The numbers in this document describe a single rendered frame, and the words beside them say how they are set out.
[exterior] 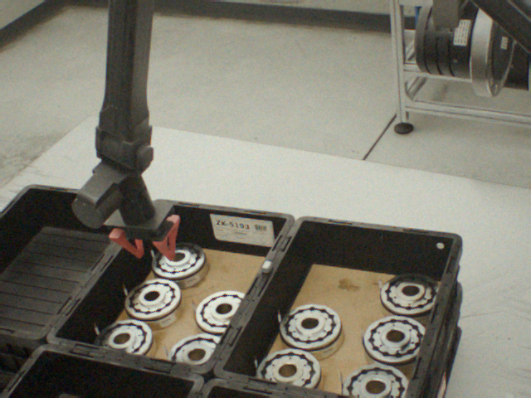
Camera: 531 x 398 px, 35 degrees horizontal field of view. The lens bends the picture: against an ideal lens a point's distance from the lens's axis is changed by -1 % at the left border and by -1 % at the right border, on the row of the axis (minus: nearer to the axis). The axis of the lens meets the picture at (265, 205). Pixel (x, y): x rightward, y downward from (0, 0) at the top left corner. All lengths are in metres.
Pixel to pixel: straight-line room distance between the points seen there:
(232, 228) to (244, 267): 0.08
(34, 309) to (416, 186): 0.89
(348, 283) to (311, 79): 2.53
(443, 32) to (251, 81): 2.54
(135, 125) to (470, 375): 0.72
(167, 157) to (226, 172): 0.19
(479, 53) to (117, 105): 0.64
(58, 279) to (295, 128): 2.08
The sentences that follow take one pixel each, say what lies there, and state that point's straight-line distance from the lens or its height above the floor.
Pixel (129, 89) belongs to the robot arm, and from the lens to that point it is 1.22.
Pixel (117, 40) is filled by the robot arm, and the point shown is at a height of 1.38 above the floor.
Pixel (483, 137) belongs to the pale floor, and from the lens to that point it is 3.46.
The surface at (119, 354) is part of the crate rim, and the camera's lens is 1.34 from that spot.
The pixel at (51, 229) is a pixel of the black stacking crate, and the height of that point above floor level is 0.83.
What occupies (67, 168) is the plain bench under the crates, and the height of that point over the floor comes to 0.70.
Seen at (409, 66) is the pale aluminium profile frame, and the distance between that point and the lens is 3.35.
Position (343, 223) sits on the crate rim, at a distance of 1.50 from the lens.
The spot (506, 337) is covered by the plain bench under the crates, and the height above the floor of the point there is 0.70.
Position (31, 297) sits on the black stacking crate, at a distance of 1.68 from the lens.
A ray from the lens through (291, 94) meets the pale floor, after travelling 3.87.
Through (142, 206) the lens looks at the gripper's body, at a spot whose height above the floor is 1.07.
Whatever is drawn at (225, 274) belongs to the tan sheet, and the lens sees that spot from 1.59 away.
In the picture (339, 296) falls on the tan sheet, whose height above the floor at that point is 0.83.
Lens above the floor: 1.84
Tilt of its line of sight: 35 degrees down
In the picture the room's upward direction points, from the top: 10 degrees counter-clockwise
